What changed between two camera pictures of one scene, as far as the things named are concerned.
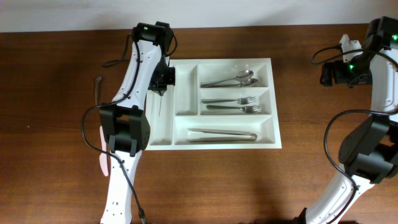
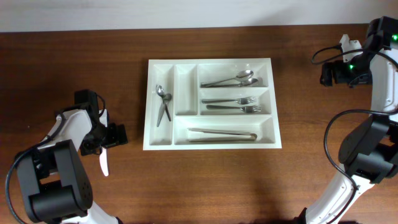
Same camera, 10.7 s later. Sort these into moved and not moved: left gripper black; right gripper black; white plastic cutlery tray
Moved: left gripper black
Not moved: right gripper black; white plastic cutlery tray
